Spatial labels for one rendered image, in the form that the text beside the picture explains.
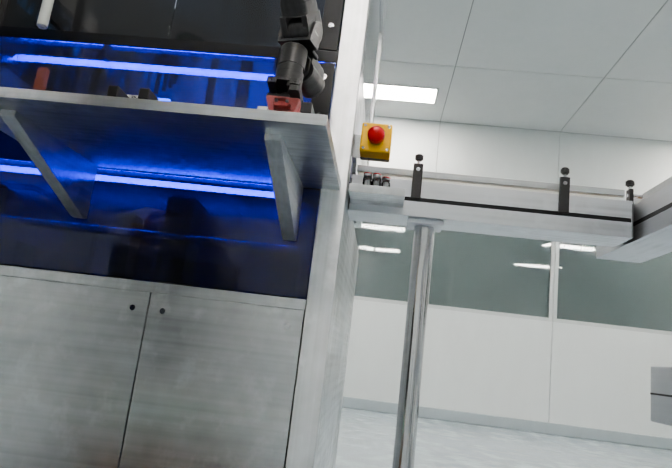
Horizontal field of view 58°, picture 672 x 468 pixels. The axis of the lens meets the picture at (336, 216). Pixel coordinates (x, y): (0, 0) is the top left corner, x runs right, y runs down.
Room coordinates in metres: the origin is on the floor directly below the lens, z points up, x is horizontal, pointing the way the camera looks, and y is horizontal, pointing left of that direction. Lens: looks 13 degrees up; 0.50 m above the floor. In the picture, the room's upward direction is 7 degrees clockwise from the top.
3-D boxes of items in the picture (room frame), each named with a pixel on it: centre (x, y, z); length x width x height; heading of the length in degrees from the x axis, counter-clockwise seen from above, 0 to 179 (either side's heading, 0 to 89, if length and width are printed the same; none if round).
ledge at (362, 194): (1.41, -0.09, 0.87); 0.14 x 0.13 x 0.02; 175
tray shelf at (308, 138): (1.22, 0.36, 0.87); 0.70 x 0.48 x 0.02; 85
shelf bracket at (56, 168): (1.23, 0.61, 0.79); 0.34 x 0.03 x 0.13; 175
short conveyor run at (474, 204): (1.48, -0.37, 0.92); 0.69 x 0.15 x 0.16; 85
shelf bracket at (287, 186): (1.19, 0.11, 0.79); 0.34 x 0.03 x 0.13; 175
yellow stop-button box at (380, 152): (1.37, -0.07, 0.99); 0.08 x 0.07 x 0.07; 175
